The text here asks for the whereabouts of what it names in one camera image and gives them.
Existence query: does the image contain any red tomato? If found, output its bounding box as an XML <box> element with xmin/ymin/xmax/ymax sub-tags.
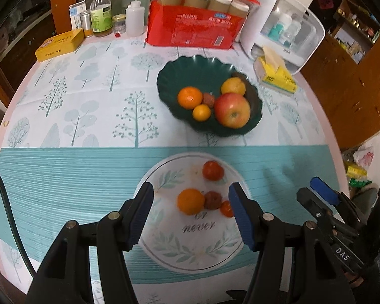
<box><xmin>202</xmin><ymin>161</ymin><xmax>224</xmax><ymax>181</ymax></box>

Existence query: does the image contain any white blue small carton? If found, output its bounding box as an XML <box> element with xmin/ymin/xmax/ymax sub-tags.
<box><xmin>69</xmin><ymin>0</ymin><xmax>86</xmax><ymax>30</ymax></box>

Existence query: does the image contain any small metal can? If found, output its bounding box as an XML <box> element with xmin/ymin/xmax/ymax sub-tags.
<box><xmin>80</xmin><ymin>10</ymin><xmax>93</xmax><ymax>38</ymax></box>

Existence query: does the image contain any small orange kumquat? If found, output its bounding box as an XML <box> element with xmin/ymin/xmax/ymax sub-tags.
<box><xmin>192</xmin><ymin>104</ymin><xmax>211</xmax><ymax>122</ymax></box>

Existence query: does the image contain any small cherry tomato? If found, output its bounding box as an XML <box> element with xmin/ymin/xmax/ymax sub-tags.
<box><xmin>220</xmin><ymin>200</ymin><xmax>234</xmax><ymax>218</ymax></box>

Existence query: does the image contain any green label glass bottle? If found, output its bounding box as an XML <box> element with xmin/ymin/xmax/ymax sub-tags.
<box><xmin>90</xmin><ymin>0</ymin><xmax>112</xmax><ymax>37</ymax></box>

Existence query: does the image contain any black cable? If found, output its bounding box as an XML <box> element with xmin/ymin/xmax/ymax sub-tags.
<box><xmin>0</xmin><ymin>156</ymin><xmax>37</xmax><ymax>276</ymax></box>

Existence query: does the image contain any yellow lemon fruit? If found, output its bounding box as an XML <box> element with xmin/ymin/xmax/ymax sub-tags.
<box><xmin>220</xmin><ymin>77</ymin><xmax>246</xmax><ymax>96</ymax></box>

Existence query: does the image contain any white squeeze bottle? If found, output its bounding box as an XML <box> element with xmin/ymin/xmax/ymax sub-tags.
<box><xmin>115</xmin><ymin>0</ymin><xmax>145</xmax><ymax>38</ymax></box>

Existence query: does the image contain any tree pattern tablecloth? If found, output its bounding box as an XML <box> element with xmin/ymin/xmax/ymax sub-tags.
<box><xmin>0</xmin><ymin>37</ymin><xmax>347</xmax><ymax>303</ymax></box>

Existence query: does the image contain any white cosmetic storage box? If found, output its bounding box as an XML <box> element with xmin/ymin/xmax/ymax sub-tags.
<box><xmin>239</xmin><ymin>0</ymin><xmax>325</xmax><ymax>75</ymax></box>

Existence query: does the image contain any red yellow apple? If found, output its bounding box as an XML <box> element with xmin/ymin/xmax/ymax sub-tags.
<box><xmin>214</xmin><ymin>93</ymin><xmax>251</xmax><ymax>129</ymax></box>

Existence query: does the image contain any red paper cup package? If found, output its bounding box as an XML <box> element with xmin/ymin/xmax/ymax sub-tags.
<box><xmin>147</xmin><ymin>0</ymin><xmax>260</xmax><ymax>49</ymax></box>

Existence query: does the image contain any large orange mandarin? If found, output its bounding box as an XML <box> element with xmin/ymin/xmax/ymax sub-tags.
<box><xmin>176</xmin><ymin>188</ymin><xmax>205</xmax><ymax>216</ymax></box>

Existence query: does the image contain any dark red date fruit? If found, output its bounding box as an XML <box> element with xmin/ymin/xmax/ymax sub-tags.
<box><xmin>202</xmin><ymin>93</ymin><xmax>215</xmax><ymax>109</ymax></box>

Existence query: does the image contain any yellow tissue pack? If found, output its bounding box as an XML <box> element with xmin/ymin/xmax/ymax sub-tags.
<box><xmin>253</xmin><ymin>46</ymin><xmax>298</xmax><ymax>95</ymax></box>

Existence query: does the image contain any small glass jar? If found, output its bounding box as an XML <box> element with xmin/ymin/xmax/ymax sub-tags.
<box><xmin>112</xmin><ymin>14</ymin><xmax>126</xmax><ymax>35</ymax></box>

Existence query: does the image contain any dark red wrinkled fruit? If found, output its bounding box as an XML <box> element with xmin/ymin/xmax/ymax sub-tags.
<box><xmin>204</xmin><ymin>191</ymin><xmax>222</xmax><ymax>211</ymax></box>

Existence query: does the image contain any yellow flat box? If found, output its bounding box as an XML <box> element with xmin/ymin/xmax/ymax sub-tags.
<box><xmin>35</xmin><ymin>28</ymin><xmax>85</xmax><ymax>62</ymax></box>

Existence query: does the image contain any dark green scalloped plate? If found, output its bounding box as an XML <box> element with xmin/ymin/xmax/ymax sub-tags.
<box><xmin>156</xmin><ymin>55</ymin><xmax>263</xmax><ymax>137</ymax></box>

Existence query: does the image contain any orange mandarin in green plate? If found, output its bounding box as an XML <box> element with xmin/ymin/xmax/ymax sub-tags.
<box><xmin>177</xmin><ymin>86</ymin><xmax>203</xmax><ymax>110</ymax></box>

